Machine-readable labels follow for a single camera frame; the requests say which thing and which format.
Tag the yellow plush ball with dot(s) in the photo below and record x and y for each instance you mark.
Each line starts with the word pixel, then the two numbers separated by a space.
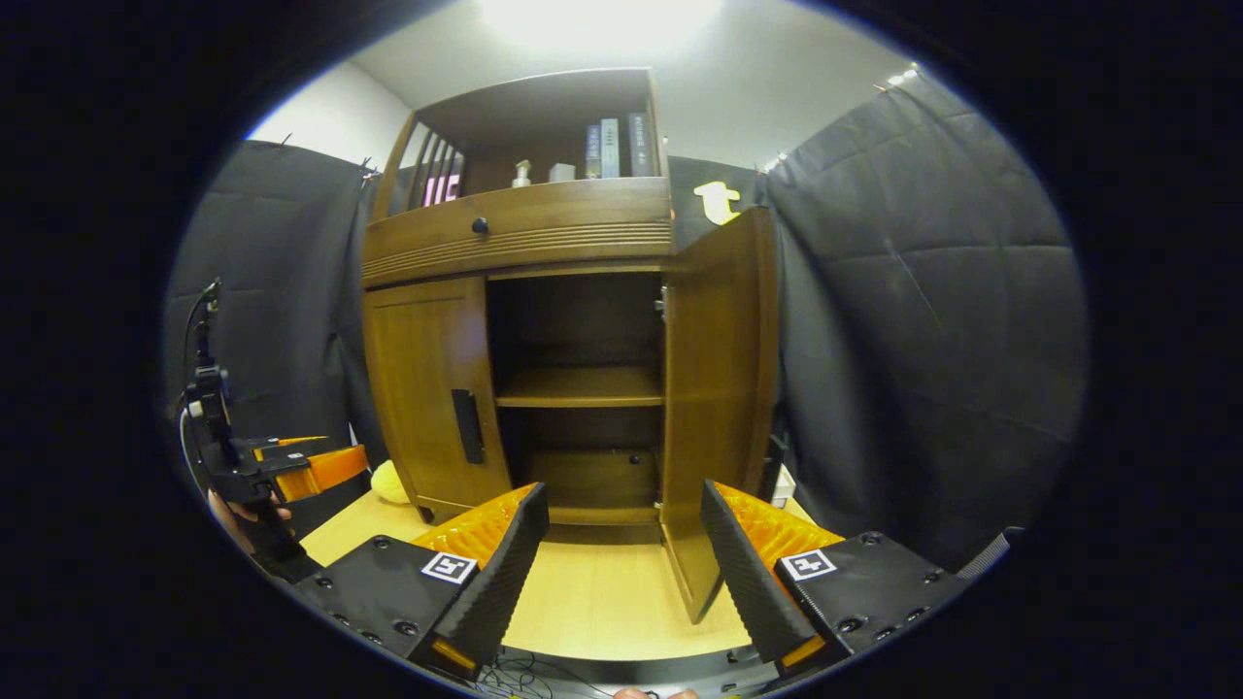
pixel 388 482

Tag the light grey book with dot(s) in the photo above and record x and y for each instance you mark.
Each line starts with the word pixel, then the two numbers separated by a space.
pixel 610 149

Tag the large ceiling light panel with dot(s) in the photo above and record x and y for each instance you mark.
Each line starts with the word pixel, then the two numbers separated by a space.
pixel 597 24

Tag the wooden cabinet drawer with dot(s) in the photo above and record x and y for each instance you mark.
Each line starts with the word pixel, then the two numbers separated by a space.
pixel 583 218

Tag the small white box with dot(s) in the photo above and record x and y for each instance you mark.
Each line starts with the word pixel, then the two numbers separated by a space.
pixel 561 173

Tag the black backdrop cloth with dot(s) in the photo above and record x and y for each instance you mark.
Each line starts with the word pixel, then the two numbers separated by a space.
pixel 923 291

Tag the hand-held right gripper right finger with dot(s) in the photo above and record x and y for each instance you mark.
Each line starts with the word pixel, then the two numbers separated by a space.
pixel 753 592

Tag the wooden double-door shoe cabinet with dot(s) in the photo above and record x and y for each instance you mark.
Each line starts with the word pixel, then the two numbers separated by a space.
pixel 544 102

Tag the wooden inner cabinet shelf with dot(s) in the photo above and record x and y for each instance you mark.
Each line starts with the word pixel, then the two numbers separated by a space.
pixel 583 386

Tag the wooden cabinet door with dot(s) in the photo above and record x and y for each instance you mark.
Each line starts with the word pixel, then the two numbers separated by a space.
pixel 719 388
pixel 418 388

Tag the small ceiling light panel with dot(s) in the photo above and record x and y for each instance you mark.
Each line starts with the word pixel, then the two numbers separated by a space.
pixel 901 77
pixel 774 162

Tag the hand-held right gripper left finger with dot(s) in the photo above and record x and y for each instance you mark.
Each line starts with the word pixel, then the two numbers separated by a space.
pixel 500 582

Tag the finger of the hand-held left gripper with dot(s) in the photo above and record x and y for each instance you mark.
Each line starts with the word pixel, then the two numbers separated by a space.
pixel 330 471
pixel 291 445

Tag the small pump bottle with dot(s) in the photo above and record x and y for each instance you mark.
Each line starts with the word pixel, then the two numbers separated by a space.
pixel 521 177

